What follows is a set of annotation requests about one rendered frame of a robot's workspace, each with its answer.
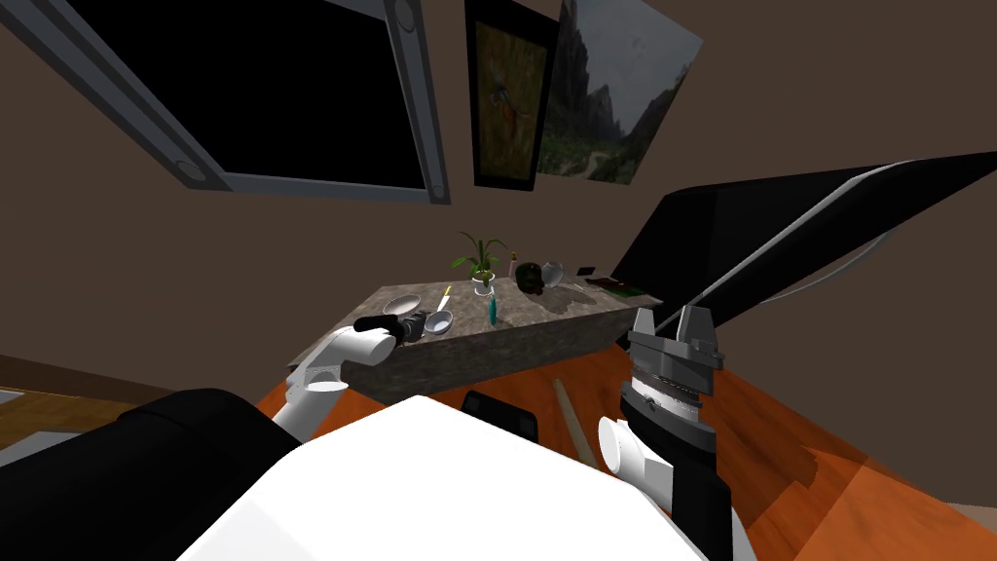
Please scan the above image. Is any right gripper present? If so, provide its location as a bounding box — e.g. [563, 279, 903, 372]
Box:
[626, 304, 726, 400]

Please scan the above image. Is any green and black book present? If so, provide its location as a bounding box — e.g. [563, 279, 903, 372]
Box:
[584, 276, 648, 302]

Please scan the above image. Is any green plant in white pot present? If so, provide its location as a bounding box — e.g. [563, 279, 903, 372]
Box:
[451, 230, 509, 298]

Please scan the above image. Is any grey stone table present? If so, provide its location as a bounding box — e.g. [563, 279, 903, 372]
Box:
[287, 272, 665, 407]

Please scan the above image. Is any dark green mug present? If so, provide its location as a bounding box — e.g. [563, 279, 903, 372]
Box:
[513, 261, 545, 297]

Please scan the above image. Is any beige wooden stick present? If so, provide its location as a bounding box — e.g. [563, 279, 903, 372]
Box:
[551, 377, 603, 471]

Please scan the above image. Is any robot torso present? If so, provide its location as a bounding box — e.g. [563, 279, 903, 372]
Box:
[175, 389, 706, 561]

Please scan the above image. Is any mountain landscape picture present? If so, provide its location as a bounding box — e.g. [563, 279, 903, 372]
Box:
[535, 0, 706, 187]

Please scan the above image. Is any black-framed bird picture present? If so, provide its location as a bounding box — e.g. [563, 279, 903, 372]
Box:
[463, 0, 562, 193]

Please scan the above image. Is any grey-framed dark window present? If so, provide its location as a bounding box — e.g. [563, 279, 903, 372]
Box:
[0, 0, 454, 207]

